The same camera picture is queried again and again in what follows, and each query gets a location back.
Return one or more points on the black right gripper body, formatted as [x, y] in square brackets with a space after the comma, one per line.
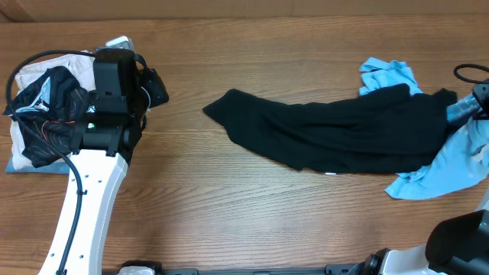
[481, 93]

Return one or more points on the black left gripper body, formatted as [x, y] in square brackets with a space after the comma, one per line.
[152, 90]

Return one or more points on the light blue t-shirt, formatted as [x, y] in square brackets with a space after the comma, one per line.
[463, 160]

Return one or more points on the black t-shirt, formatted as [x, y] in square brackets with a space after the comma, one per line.
[386, 131]

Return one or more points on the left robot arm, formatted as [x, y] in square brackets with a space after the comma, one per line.
[102, 146]

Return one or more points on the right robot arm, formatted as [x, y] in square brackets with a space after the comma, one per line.
[457, 245]

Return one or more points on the beige folded garment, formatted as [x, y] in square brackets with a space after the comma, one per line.
[79, 66]

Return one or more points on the black orange printed jersey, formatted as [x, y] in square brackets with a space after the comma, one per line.
[49, 107]

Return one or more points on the grey blue folded cloth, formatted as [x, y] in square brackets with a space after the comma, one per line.
[18, 163]

